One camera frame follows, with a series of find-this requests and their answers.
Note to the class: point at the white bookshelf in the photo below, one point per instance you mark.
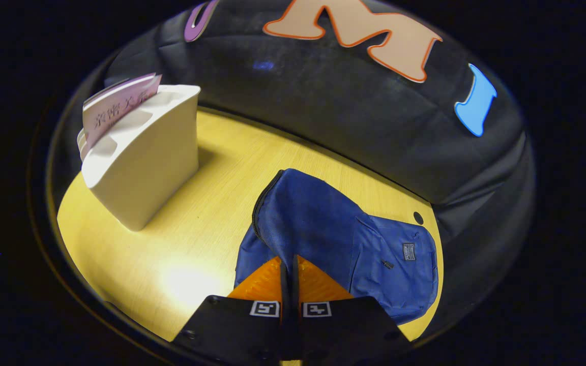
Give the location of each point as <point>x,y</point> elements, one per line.
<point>145,168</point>

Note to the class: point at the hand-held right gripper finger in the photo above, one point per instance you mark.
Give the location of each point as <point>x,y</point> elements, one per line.
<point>296,284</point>
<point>286,284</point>

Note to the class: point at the blue schoolbag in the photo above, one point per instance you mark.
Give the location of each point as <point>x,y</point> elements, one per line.
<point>318,223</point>

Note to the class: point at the pink book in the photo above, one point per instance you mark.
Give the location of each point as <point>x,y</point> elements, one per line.
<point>115,109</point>

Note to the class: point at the black backdrop cloth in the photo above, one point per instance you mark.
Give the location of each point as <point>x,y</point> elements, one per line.
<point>333,112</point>

